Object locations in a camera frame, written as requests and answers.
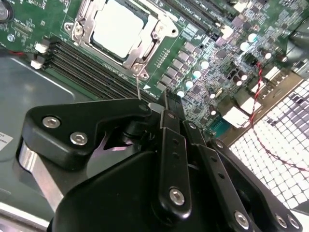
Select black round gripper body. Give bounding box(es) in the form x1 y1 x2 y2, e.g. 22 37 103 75
48 149 232 232

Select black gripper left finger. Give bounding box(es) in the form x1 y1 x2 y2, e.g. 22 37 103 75
18 89 193 220

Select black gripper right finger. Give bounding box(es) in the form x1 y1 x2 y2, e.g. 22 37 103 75
172 95 304 232

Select thin wire locking lever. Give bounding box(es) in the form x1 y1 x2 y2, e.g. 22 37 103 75
134 63 143 100

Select silver green CPU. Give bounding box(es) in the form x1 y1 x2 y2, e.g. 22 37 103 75
91 4 147 58

